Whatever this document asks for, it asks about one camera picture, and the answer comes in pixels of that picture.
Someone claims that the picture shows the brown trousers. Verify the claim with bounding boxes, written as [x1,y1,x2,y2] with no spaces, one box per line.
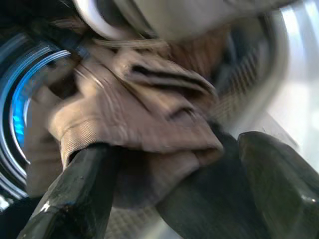
[24,14,225,210]

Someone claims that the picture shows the grey perforated lint filter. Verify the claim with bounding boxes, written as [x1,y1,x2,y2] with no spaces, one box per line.
[106,206,165,239]

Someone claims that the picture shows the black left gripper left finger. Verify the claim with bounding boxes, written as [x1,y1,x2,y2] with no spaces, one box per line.
[17,143,123,239]

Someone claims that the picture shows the blue denim jeans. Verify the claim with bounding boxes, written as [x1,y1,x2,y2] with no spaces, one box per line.
[157,121,265,239]

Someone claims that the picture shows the white tumble dryer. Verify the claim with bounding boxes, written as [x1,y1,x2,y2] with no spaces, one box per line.
[0,0,319,239]

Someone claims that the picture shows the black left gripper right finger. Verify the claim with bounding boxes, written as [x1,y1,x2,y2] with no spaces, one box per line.
[238,131,319,239]

